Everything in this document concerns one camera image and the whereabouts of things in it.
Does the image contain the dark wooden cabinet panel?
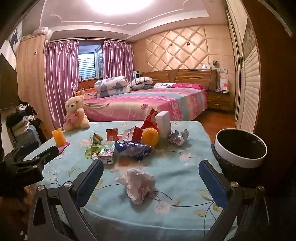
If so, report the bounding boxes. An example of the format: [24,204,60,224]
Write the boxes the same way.
[240,0,296,144]

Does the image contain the wooden headboard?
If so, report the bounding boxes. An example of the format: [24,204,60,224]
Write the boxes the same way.
[140,69,216,91]

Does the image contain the light wooden wardrobe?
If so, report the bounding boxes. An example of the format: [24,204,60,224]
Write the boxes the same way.
[16,35,52,139]

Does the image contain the folded grey-patterned quilt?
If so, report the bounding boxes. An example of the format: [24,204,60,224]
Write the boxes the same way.
[128,77,153,91]

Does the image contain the round white-rimmed trash bin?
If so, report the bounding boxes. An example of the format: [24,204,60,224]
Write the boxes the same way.
[211,128,267,183]

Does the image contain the cream teddy bear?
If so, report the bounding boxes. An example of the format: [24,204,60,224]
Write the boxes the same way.
[63,96,90,132]

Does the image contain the pink curtain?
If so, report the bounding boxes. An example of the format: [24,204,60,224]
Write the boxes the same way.
[45,40,79,130]
[102,40,135,80]

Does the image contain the teal floral tablecloth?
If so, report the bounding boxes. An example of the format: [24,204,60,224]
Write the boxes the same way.
[22,120,238,241]

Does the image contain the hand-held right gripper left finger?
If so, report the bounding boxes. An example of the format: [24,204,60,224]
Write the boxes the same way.
[27,159,104,241]

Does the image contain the pink floral bed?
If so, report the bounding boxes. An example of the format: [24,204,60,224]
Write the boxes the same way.
[82,87,208,122]

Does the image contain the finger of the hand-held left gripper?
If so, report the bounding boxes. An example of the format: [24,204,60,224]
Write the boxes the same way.
[5,146,59,171]

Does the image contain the window with blinds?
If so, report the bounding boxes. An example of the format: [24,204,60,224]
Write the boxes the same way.
[78,45,103,80]

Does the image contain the wall poster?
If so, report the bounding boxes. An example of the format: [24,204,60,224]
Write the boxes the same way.
[8,22,22,56]

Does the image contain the small drink carton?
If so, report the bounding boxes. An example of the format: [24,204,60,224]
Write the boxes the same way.
[97,148,115,164]

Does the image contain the pile of clothes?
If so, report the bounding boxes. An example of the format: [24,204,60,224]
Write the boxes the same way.
[6,102,37,132]

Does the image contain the black television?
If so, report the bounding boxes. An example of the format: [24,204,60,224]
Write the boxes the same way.
[0,53,20,109]

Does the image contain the louvered sliding wardrobe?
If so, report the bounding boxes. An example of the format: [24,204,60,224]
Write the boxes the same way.
[225,0,262,137]

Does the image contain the orange snack wrapper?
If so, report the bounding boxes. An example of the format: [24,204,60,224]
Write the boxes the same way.
[106,128,119,142]

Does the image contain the crumpled purple printed paper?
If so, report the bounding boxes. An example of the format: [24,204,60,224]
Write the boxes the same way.
[169,129,189,145]

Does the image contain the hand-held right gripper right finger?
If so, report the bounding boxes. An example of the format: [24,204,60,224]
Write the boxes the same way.
[198,159,271,241]

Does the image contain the blue suitcase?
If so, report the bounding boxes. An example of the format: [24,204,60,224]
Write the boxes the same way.
[13,125,42,149]

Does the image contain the round ceiling light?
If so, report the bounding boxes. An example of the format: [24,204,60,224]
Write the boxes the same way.
[85,0,155,10]

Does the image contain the white foam fruit net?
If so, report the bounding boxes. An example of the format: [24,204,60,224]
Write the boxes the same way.
[155,111,171,138]

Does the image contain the green plastic wrapper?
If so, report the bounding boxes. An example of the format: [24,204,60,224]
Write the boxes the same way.
[85,133,103,159]

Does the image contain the crumpled white tissue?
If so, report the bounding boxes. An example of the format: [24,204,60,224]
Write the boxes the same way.
[115,169,156,204]

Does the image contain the red and white box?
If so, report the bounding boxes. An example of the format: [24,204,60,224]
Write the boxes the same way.
[122,127,144,143]

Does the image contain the blue and white plastic bag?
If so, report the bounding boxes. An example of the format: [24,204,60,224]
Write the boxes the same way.
[115,140,152,161]

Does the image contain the pink pillow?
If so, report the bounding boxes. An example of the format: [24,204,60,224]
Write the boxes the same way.
[171,83,205,90]

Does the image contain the folded heart-print quilt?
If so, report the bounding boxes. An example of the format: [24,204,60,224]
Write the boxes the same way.
[94,76,131,98]

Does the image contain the wooden nightstand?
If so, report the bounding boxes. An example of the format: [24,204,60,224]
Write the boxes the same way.
[207,90,234,113]

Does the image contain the pink flat wrapper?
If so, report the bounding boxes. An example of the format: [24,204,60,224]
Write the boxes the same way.
[58,142,71,153]

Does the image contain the yellow foam fruit net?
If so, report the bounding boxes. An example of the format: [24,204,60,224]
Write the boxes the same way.
[142,128,159,147]

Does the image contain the red snack wrapper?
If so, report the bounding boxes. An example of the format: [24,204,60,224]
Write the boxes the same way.
[142,108,159,132]

